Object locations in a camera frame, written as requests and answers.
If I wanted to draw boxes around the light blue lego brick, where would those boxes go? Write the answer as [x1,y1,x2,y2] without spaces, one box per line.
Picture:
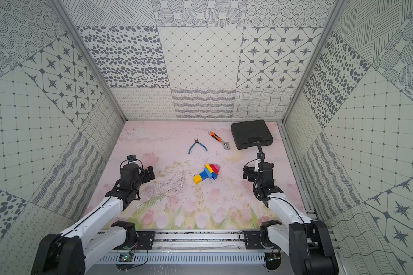
[204,167,213,179]

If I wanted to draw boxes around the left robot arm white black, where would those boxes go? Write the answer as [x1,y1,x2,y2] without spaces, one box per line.
[31,161,155,275]

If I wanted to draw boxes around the teal handled pliers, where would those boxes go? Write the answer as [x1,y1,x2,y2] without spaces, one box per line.
[188,138,208,155]

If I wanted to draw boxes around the yellow small lego brick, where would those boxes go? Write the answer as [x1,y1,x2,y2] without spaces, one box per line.
[193,175,203,184]

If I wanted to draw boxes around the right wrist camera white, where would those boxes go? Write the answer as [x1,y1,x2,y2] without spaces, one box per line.
[254,153,264,173]

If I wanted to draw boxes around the floral pink table mat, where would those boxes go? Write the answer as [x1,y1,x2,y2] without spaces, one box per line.
[78,120,312,230]

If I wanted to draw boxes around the aluminium rail frame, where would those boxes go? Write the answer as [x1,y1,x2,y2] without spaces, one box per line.
[56,228,341,254]

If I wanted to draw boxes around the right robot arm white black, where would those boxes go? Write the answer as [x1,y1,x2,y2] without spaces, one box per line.
[243,160,339,275]

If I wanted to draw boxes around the red lego brick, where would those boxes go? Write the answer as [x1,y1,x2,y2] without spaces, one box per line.
[210,164,218,175]

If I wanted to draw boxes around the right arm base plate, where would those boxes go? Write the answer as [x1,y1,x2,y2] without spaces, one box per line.
[239,230,289,251]

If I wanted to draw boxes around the dark blue small lego brick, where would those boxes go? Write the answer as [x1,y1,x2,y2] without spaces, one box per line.
[199,171,209,181]

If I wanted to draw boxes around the yellow long lego brick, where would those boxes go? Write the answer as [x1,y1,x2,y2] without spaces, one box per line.
[205,164,214,173]

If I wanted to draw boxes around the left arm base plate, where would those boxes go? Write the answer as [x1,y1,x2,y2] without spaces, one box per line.
[114,231,156,250]

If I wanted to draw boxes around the black plastic tool case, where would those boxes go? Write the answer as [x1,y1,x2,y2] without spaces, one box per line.
[231,120,274,150]

